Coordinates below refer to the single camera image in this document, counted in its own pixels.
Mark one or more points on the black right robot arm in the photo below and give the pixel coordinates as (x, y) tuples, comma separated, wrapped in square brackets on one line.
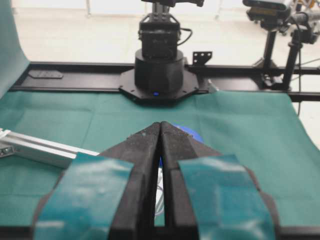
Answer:
[(160, 74)]

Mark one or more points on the black camera stand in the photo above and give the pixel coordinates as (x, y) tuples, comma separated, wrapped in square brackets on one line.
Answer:
[(272, 16)]

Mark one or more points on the black tripod stand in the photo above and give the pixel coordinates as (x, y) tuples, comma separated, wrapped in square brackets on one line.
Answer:
[(304, 33)]

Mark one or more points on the aluminium extrusion frame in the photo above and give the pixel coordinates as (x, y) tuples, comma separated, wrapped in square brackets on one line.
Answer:
[(38, 149)]

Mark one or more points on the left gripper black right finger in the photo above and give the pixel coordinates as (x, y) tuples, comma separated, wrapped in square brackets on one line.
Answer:
[(212, 196)]

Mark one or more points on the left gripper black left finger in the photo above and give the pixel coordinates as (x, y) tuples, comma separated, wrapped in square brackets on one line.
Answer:
[(110, 196)]

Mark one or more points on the black mounting rail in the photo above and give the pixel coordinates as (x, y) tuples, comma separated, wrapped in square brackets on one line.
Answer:
[(104, 78)]

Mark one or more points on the green table cloth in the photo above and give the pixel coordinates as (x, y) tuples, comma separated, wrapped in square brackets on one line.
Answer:
[(261, 129)]

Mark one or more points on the blue plastic gear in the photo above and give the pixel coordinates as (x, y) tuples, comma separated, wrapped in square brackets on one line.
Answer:
[(195, 135)]

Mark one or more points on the black angle bracket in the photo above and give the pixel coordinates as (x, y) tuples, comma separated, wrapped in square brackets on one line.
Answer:
[(200, 58)]

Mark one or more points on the green backdrop curtain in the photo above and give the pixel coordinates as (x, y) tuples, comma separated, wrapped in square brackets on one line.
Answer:
[(13, 62)]

